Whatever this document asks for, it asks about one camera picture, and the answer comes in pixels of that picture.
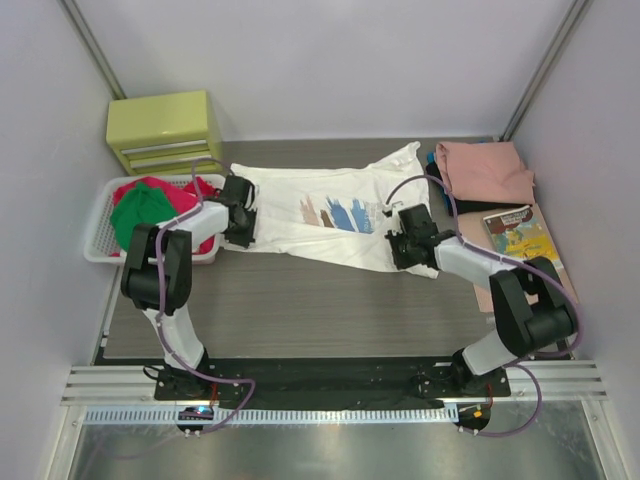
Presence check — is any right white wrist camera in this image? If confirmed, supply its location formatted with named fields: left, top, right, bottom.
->
left=382, top=201, right=404, bottom=218

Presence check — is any brown cardboard sheet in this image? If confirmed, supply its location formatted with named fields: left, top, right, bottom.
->
left=458, top=208, right=579, bottom=314

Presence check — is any black folded t shirt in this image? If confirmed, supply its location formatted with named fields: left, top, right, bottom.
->
left=425, top=152, right=531, bottom=217

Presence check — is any pink folded t shirt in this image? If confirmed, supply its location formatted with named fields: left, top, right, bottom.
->
left=435, top=142, right=535, bottom=204

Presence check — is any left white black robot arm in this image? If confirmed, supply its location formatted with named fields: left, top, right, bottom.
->
left=121, top=174, right=257, bottom=399

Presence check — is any white slotted cable duct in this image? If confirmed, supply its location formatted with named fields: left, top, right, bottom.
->
left=84, top=404, right=458, bottom=427

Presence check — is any yellow-green drawer box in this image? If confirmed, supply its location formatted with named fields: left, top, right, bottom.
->
left=106, top=90, right=223, bottom=176

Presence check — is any white plastic basket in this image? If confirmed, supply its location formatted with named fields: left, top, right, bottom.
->
left=84, top=173, right=224, bottom=265

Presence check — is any yellow picture book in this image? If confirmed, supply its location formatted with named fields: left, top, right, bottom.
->
left=483, top=205, right=562, bottom=267

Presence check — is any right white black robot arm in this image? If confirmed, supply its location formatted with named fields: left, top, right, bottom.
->
left=385, top=204, right=579, bottom=390

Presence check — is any green t shirt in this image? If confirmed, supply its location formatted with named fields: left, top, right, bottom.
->
left=110, top=181, right=178, bottom=251

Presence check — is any red t shirt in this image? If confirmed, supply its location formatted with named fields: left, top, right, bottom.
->
left=112, top=174, right=221, bottom=259

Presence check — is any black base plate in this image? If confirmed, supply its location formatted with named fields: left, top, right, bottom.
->
left=143, top=356, right=511, bottom=411

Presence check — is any white printed t shirt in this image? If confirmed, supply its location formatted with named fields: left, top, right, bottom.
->
left=224, top=141, right=423, bottom=273

